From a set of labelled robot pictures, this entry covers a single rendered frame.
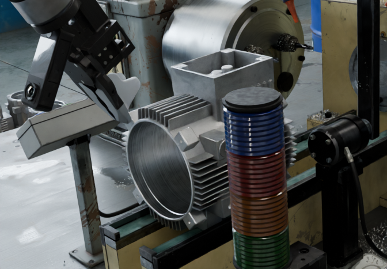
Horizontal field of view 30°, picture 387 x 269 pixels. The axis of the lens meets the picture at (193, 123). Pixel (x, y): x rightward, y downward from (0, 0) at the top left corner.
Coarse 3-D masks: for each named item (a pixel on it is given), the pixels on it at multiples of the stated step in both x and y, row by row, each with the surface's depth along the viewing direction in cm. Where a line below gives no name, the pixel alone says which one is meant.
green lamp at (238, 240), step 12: (288, 228) 76; (240, 240) 75; (252, 240) 74; (264, 240) 74; (276, 240) 74; (288, 240) 76; (240, 252) 76; (252, 252) 74; (264, 252) 74; (276, 252) 75; (288, 252) 76; (240, 264) 76; (252, 264) 75; (264, 264) 75; (276, 264) 75
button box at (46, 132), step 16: (48, 112) 113; (64, 112) 115; (80, 112) 116; (96, 112) 118; (32, 128) 111; (48, 128) 112; (64, 128) 114; (80, 128) 115; (96, 128) 118; (112, 128) 126; (32, 144) 113; (48, 144) 112; (64, 144) 118
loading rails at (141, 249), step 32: (384, 160) 132; (288, 192) 115; (320, 192) 121; (384, 192) 134; (128, 224) 111; (160, 224) 112; (224, 224) 107; (320, 224) 123; (128, 256) 110; (160, 256) 100; (192, 256) 104; (224, 256) 108
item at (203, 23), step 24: (192, 0) 150; (216, 0) 146; (240, 0) 142; (264, 0) 143; (168, 24) 152; (192, 24) 145; (216, 24) 141; (240, 24) 140; (264, 24) 144; (288, 24) 148; (168, 48) 150; (192, 48) 144; (216, 48) 139; (240, 48) 141; (264, 48) 145; (288, 48) 146; (168, 72) 155; (288, 72) 151
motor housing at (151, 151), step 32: (192, 96) 107; (160, 128) 113; (192, 128) 102; (224, 128) 104; (288, 128) 109; (128, 160) 111; (160, 160) 115; (192, 160) 99; (288, 160) 111; (160, 192) 113; (192, 192) 100
